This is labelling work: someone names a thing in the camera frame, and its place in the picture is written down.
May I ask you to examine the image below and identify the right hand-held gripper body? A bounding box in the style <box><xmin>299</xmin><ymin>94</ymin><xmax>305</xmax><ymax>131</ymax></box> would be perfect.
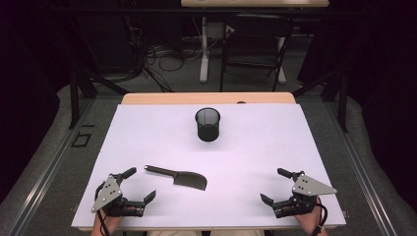
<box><xmin>284</xmin><ymin>170</ymin><xmax>338</xmax><ymax>219</ymax></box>

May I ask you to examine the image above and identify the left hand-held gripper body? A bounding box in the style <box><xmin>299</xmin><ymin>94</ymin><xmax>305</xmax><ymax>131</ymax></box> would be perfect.
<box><xmin>90</xmin><ymin>173</ymin><xmax>136</xmax><ymax>218</ymax></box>

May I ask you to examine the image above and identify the dark grey kitchen knife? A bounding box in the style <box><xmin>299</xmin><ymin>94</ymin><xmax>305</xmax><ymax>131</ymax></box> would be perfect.
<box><xmin>144</xmin><ymin>164</ymin><xmax>209</xmax><ymax>192</ymax></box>

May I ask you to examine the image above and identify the black mesh pen cup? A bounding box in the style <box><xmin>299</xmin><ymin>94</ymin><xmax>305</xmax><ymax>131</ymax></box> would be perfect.
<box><xmin>195</xmin><ymin>107</ymin><xmax>221</xmax><ymax>143</ymax></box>

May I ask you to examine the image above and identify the person's left hand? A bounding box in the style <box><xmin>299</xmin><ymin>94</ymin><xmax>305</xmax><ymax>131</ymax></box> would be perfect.
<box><xmin>95</xmin><ymin>209</ymin><xmax>126</xmax><ymax>232</ymax></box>

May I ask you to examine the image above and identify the person's right hand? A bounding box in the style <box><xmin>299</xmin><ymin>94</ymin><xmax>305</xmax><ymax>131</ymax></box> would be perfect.
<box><xmin>294</xmin><ymin>199</ymin><xmax>327</xmax><ymax>231</ymax></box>

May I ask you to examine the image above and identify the white table mat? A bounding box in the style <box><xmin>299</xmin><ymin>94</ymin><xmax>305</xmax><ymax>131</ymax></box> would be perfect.
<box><xmin>71</xmin><ymin>102</ymin><xmax>347</xmax><ymax>229</ymax></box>

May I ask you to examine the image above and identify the wooden table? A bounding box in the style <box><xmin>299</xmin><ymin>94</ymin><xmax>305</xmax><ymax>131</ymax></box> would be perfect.
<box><xmin>71</xmin><ymin>91</ymin><xmax>347</xmax><ymax>232</ymax></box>

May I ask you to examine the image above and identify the black metal stand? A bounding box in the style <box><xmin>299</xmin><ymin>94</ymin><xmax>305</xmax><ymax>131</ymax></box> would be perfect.
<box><xmin>291</xmin><ymin>70</ymin><xmax>349</xmax><ymax>134</ymax></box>
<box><xmin>67</xmin><ymin>70</ymin><xmax>131</xmax><ymax>131</ymax></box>

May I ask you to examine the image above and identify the black folding chair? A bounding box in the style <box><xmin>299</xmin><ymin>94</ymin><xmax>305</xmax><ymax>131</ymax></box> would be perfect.
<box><xmin>219</xmin><ymin>13</ymin><xmax>294</xmax><ymax>92</ymax></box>

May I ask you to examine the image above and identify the desk with white legs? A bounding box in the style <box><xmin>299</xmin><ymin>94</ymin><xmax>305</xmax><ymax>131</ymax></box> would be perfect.
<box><xmin>180</xmin><ymin>0</ymin><xmax>330</xmax><ymax>85</ymax></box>

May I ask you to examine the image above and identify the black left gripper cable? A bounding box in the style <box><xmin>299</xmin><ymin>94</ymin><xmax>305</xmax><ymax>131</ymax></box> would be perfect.
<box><xmin>96</xmin><ymin>209</ymin><xmax>111</xmax><ymax>236</ymax></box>

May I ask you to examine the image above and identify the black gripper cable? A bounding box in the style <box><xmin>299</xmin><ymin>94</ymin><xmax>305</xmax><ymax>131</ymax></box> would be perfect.
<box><xmin>309</xmin><ymin>196</ymin><xmax>328</xmax><ymax>236</ymax></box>
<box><xmin>96</xmin><ymin>209</ymin><xmax>111</xmax><ymax>236</ymax></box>

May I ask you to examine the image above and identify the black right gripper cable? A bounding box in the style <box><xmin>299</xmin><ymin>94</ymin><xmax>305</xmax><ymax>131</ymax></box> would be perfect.
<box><xmin>309</xmin><ymin>196</ymin><xmax>328</xmax><ymax>236</ymax></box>

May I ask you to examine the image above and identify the metal floor rail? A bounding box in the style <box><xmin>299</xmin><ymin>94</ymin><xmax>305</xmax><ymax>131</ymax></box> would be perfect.
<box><xmin>326</xmin><ymin>99</ymin><xmax>399</xmax><ymax>236</ymax></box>
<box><xmin>6</xmin><ymin>97</ymin><xmax>96</xmax><ymax>236</ymax></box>

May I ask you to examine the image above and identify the tangle of black floor cables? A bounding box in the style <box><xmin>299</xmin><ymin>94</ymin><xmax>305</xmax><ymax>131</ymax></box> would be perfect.
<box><xmin>129</xmin><ymin>16</ymin><xmax>205</xmax><ymax>92</ymax></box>

